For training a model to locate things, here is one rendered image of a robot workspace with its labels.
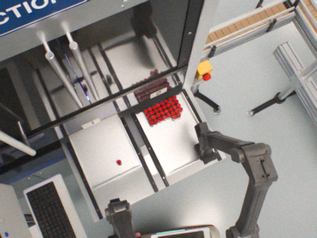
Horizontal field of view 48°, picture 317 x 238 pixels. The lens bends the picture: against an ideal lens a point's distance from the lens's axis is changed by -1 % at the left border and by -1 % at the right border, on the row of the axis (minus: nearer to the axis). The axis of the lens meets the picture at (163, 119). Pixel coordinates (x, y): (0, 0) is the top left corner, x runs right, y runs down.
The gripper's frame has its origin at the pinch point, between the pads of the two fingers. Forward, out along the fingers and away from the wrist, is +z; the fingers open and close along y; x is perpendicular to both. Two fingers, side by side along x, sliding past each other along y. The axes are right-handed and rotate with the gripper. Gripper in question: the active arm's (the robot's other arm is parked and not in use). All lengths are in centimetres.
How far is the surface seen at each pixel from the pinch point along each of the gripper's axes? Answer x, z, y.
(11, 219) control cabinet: 89, -11, 10
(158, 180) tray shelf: 24.3, 3.5, 1.1
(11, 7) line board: 41, -111, 16
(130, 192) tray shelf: 38.5, 3.3, 1.8
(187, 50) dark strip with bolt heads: -5, -50, 28
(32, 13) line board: 38, -107, 17
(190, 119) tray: -3.4, 0.1, 20.5
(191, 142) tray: 1.4, 1.9, 10.4
